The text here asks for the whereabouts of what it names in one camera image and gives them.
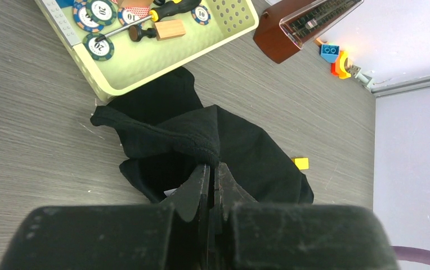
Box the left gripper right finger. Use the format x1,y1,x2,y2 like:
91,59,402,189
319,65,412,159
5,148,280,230
214,163,256,269

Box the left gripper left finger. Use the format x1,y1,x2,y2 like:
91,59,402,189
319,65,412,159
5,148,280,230
162,165,210,269

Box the black floral t-shirt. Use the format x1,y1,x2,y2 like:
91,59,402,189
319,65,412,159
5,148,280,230
90,67,314,204

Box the yellow block on table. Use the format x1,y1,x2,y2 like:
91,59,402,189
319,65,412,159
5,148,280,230
291,157,310,170

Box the pale green plastic basket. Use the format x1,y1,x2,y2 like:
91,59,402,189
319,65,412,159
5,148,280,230
36,1,259,101

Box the orange block right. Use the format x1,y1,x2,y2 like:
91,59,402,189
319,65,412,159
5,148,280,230
330,61,339,77

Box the yellow curved block right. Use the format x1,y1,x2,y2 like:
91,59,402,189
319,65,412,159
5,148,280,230
335,51,351,79

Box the brown wooden metronome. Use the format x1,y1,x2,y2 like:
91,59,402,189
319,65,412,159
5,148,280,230
253,0,364,64

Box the wooden stamp block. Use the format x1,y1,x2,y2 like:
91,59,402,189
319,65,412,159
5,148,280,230
128,19,187,43

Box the green poker chip twenty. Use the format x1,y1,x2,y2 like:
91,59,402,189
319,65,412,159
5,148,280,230
82,33,115,61

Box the blue toy brick right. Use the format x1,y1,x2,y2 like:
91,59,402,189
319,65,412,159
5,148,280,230
320,44,340,64

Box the yellow black screwdriver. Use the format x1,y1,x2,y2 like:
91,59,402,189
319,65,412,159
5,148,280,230
95,0,201,42

